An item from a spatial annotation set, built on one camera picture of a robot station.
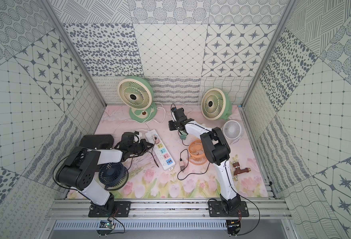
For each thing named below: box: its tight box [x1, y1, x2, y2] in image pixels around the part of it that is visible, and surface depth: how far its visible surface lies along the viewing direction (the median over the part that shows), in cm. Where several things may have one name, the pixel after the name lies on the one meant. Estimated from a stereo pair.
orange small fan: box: [186, 138, 208, 166], surface depth 89 cm
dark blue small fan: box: [98, 162, 129, 191], surface depth 80 cm
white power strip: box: [145, 129, 176, 171], surface depth 93 cm
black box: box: [79, 134, 115, 149], surface depth 95 cm
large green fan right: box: [200, 87, 233, 121], surface depth 104 cm
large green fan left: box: [117, 75, 158, 123], surface depth 95 cm
